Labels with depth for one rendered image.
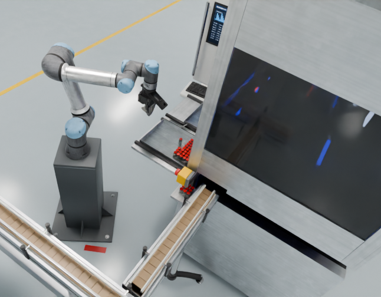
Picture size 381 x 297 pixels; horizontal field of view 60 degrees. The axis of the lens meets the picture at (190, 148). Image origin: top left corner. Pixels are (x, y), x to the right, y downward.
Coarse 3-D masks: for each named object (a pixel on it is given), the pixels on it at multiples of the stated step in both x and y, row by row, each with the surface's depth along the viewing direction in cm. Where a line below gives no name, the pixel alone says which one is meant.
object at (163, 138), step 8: (152, 128) 215; (160, 128) 221; (168, 128) 222; (176, 128) 222; (144, 136) 210; (152, 136) 215; (160, 136) 216; (168, 136) 218; (176, 136) 219; (184, 136) 220; (192, 136) 218; (144, 144) 207; (152, 144) 210; (160, 144) 212; (168, 144) 213; (176, 144) 214; (184, 144) 215; (160, 152) 203; (168, 152) 208; (176, 160) 205
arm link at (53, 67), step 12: (48, 60) 164; (60, 60) 167; (48, 72) 164; (60, 72) 162; (72, 72) 163; (84, 72) 163; (96, 72) 163; (108, 72) 164; (132, 72) 167; (96, 84) 166; (108, 84) 165; (120, 84) 161; (132, 84) 164
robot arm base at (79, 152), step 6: (66, 144) 204; (84, 144) 201; (66, 150) 203; (72, 150) 200; (78, 150) 200; (84, 150) 203; (90, 150) 210; (72, 156) 202; (78, 156) 202; (84, 156) 205
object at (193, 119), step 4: (196, 108) 236; (200, 108) 242; (192, 112) 233; (196, 112) 238; (200, 112) 239; (188, 116) 229; (192, 116) 235; (196, 116) 235; (184, 120) 226; (188, 120) 231; (192, 120) 232; (196, 120) 232; (188, 124) 226; (192, 124) 224; (196, 124) 230
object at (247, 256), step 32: (224, 224) 200; (256, 224) 184; (192, 256) 246; (224, 256) 222; (256, 256) 202; (288, 256) 185; (320, 256) 177; (256, 288) 224; (288, 288) 203; (320, 288) 186
